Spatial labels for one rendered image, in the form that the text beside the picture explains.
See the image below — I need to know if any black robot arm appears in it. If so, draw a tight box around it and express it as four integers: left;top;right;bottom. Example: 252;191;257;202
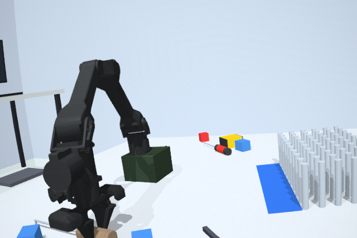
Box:
43;59;151;204

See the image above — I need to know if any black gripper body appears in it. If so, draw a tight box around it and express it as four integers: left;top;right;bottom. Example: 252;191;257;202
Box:
48;171;126;232

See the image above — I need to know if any blue flat strip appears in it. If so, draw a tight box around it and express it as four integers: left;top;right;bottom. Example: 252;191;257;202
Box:
256;163;303;214

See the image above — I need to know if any small red cube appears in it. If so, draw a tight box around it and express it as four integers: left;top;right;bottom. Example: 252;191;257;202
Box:
199;132;210;142

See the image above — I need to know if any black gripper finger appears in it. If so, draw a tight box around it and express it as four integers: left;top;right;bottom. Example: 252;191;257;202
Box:
77;218;94;238
91;203;116;229

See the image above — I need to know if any red and black screwdriver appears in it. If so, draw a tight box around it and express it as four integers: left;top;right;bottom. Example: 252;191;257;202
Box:
203;142;231;156

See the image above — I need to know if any blue rectangular block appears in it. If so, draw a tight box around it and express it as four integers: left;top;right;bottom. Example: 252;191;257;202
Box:
17;224;42;238
234;139;251;152
131;229;153;238

